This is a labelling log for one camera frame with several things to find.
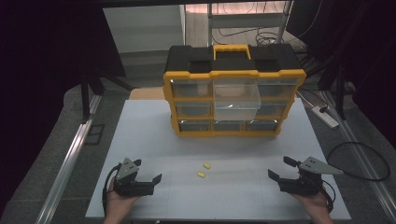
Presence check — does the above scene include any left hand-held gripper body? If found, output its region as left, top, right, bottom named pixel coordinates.
left=113, top=157, right=155, bottom=198

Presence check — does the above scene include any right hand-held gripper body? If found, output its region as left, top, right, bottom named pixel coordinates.
left=277, top=156, right=345, bottom=197

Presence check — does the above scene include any person's right hand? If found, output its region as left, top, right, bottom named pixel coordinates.
left=289, top=188, right=334, bottom=224

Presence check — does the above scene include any person's left hand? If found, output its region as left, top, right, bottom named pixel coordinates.
left=103, top=185, right=142, bottom=224

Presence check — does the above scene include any white power strip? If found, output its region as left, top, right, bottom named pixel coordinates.
left=310, top=105, right=340, bottom=130

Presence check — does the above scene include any wooden board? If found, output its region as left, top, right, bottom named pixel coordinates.
left=128, top=87, right=166, bottom=101

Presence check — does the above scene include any large clear plastic drawer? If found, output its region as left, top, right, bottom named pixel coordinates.
left=212, top=77, right=262, bottom=122

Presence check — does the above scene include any black metal stand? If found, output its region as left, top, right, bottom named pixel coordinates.
left=317, top=61, right=349, bottom=121
left=78, top=70, right=135, bottom=123

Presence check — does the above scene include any group of small clear drawers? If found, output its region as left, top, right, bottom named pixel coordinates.
left=171, top=77, right=301, bottom=133

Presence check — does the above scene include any yellow black organiser cabinet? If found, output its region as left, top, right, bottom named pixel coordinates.
left=163, top=44, right=307, bottom=139

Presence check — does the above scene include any white background panel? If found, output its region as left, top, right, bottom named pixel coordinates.
left=103, top=5, right=187, bottom=54

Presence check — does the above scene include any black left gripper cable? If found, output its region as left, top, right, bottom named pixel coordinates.
left=102, top=163, right=122, bottom=217

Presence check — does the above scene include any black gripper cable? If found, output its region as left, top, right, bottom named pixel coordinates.
left=320, top=179, right=337, bottom=215
left=102, top=163, right=122, bottom=217

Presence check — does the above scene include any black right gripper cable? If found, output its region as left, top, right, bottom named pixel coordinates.
left=320, top=179, right=337, bottom=215

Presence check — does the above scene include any small black floor frame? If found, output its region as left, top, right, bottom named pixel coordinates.
left=84, top=123, right=106, bottom=147

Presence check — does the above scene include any aluminium floor rail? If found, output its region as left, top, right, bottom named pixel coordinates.
left=321, top=91, right=396, bottom=222
left=35, top=93, right=103, bottom=224

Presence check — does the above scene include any black looped floor cable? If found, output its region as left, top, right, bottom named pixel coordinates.
left=326, top=141, right=391, bottom=183

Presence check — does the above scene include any tangle of black floor cables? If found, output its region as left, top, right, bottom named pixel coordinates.
left=217, top=27, right=310, bottom=49

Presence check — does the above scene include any yellow carry handle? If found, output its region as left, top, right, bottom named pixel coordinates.
left=212, top=44, right=252, bottom=61

